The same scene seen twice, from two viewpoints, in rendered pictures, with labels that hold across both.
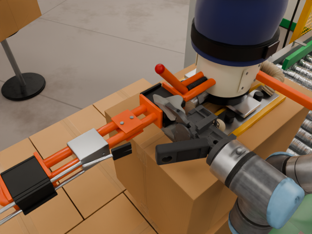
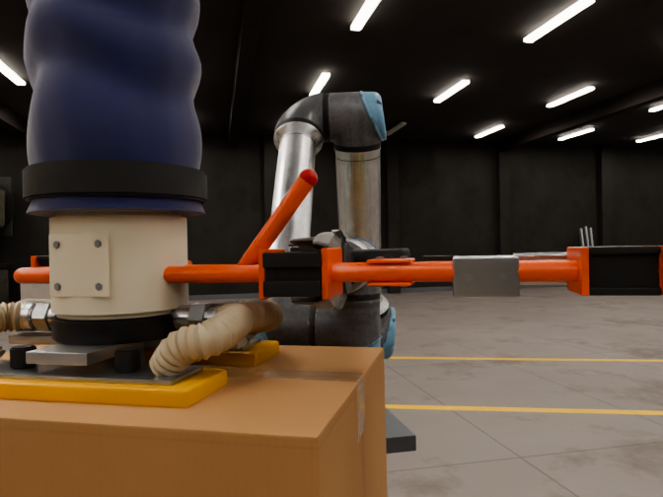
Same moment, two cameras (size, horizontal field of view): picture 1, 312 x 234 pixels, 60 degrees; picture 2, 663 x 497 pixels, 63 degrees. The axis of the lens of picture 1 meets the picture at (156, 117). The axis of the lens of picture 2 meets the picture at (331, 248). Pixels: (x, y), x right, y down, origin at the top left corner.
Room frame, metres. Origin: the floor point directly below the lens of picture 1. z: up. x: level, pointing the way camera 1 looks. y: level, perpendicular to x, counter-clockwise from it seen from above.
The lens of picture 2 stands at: (0.87, 0.54, 1.23)
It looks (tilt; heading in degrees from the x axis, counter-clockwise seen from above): 0 degrees down; 233
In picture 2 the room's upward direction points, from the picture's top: 1 degrees counter-clockwise
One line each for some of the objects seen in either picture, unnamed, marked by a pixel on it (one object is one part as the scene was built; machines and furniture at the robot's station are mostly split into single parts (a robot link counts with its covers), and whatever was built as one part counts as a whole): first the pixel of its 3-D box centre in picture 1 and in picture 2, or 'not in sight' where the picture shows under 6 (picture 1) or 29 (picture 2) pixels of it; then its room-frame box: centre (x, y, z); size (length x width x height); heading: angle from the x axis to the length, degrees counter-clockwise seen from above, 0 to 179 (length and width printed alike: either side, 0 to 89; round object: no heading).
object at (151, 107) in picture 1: (162, 104); (302, 272); (0.50, -0.02, 1.20); 0.10 x 0.08 x 0.06; 40
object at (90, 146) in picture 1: (88, 149); (484, 275); (0.36, 0.15, 1.19); 0.07 x 0.07 x 0.04; 40
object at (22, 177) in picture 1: (27, 180); (616, 269); (0.28, 0.26, 1.20); 0.08 x 0.07 x 0.05; 130
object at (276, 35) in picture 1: (234, 31); (121, 187); (0.66, -0.21, 1.31); 0.23 x 0.23 x 0.04
